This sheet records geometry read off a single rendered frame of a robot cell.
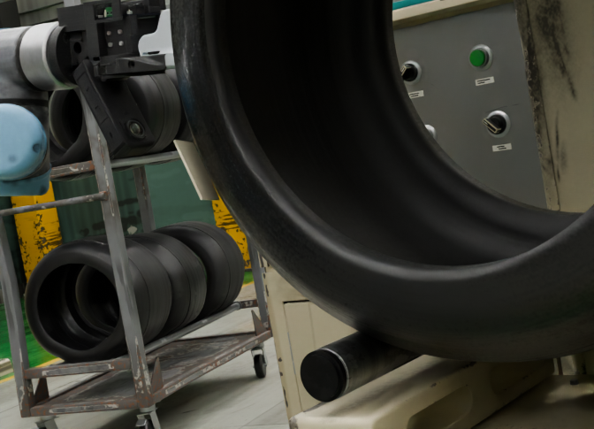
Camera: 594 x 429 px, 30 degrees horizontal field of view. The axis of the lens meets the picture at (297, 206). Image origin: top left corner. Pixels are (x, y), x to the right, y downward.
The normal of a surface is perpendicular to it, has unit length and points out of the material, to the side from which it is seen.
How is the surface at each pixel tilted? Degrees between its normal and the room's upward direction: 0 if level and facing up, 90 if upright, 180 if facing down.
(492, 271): 100
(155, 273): 72
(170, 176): 90
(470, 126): 90
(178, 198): 90
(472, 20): 90
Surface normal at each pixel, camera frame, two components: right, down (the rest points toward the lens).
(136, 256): 0.57, -0.74
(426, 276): -0.56, 0.33
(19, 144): 0.18, 0.01
